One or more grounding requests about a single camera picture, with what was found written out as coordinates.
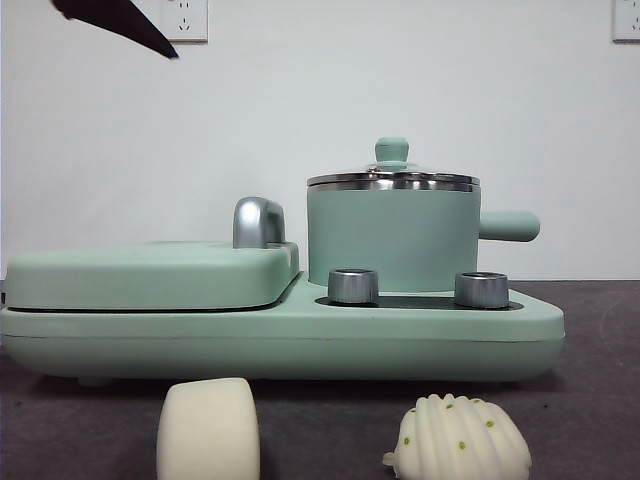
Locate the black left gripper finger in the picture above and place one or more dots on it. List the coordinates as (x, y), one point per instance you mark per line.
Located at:
(125, 22)

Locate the glass pot lid green knob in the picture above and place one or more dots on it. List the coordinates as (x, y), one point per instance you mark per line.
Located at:
(392, 150)

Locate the smooth white steamed bun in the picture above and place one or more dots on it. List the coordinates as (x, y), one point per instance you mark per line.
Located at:
(207, 430)

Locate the ridged white bun green dots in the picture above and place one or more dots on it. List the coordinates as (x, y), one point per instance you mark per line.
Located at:
(460, 440)

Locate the green grill lid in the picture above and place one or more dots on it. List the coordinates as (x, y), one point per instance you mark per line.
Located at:
(150, 277)

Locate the silver control knob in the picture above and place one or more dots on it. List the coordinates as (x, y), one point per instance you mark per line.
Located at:
(481, 289)
(352, 286)

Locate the green breakfast machine base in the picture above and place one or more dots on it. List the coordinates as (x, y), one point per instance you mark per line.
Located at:
(300, 345)

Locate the white wall socket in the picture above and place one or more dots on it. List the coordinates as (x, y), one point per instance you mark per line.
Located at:
(185, 22)
(627, 20)

